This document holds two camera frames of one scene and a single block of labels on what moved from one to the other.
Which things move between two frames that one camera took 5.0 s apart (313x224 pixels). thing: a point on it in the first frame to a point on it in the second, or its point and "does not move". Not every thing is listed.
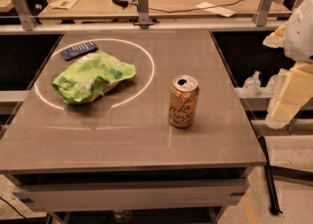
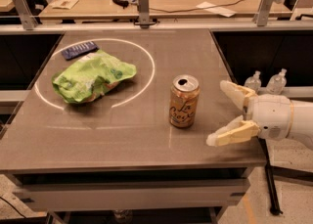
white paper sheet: [225, 12] does not move
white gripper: [301, 35] to [271, 116]
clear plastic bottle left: [251, 85] does not move
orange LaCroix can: [183, 100] does not move
